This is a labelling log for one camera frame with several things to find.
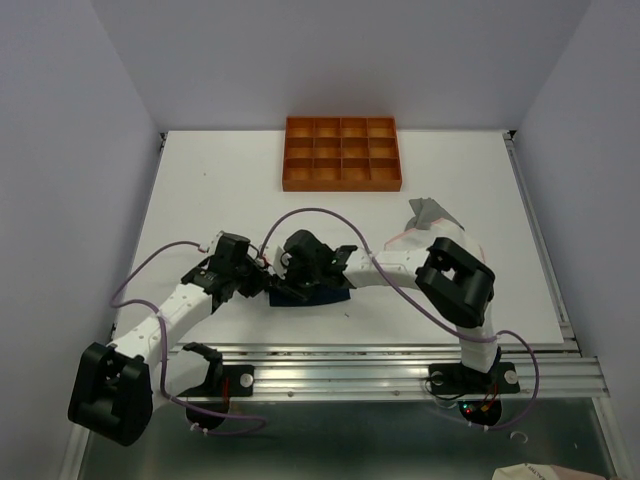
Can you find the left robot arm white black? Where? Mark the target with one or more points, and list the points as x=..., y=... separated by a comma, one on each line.
x=118, y=384

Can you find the white pink bag corner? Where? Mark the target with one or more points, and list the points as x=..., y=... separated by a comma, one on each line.
x=528, y=471

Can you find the white pink grey underwear pile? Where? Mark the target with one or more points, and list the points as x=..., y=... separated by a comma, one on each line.
x=429, y=221

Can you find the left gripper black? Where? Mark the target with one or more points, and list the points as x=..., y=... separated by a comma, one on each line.
x=259, y=279

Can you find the navy blue underwear white trim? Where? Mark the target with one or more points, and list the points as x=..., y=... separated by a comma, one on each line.
x=315, y=300

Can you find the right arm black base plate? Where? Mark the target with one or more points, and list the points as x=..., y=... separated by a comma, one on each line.
x=455, y=379

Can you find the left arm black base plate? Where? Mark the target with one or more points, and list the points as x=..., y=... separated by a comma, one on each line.
x=221, y=381

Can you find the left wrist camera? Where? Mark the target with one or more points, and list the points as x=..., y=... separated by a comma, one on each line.
x=209, y=246

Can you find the aluminium rail frame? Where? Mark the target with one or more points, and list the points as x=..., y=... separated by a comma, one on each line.
x=342, y=386

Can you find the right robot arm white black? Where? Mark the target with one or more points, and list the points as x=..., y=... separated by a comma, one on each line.
x=457, y=284

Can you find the orange compartment tray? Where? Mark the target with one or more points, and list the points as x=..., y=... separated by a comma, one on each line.
x=341, y=154

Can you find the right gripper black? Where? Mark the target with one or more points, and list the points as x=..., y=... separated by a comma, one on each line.
x=293, y=290

